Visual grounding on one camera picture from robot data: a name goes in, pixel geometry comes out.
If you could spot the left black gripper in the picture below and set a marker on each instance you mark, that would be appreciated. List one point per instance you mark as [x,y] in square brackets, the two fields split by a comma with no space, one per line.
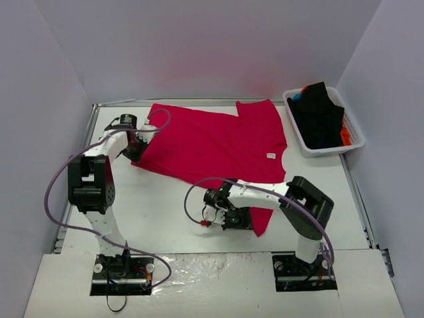
[135,154]

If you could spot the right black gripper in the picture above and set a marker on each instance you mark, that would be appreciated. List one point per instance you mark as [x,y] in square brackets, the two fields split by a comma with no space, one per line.
[236,219]

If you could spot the red t shirt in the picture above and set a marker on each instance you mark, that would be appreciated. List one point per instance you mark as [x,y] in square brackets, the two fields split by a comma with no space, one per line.
[198,145]

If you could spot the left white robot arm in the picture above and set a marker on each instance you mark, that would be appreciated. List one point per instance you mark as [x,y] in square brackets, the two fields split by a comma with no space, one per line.
[91,187]

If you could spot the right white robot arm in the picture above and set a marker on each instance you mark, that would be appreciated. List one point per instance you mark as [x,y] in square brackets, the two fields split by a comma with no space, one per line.
[306,208]

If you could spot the white plastic basket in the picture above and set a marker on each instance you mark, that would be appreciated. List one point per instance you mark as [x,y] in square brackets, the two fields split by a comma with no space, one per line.
[357,138]

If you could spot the black t shirt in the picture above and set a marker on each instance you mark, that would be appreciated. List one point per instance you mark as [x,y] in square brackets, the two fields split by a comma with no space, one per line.
[318,119]

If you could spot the blue t shirt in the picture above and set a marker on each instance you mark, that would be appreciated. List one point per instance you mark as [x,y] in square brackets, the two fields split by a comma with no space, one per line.
[296,96]

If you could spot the orange t shirt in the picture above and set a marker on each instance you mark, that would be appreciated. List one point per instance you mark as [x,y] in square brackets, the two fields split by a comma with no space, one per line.
[345,136]

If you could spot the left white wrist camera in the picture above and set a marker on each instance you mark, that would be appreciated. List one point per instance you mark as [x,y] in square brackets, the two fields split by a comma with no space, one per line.
[146,133]

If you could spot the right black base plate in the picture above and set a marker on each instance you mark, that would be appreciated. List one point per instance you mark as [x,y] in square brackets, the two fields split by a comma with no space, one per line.
[294,275]

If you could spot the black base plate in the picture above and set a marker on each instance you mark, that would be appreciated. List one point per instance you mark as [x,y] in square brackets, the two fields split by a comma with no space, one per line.
[294,275]
[135,279]

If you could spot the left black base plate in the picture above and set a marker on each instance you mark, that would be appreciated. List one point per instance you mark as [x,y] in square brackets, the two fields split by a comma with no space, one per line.
[135,279]

